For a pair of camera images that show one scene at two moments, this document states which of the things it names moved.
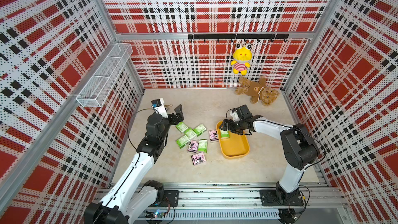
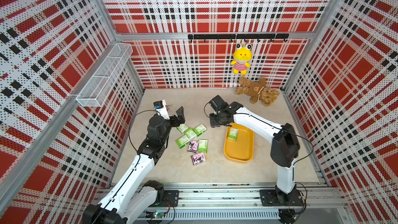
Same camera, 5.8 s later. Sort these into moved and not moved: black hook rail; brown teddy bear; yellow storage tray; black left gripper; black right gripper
Moved: yellow storage tray; black right gripper
Not moved: black hook rail; black left gripper; brown teddy bear
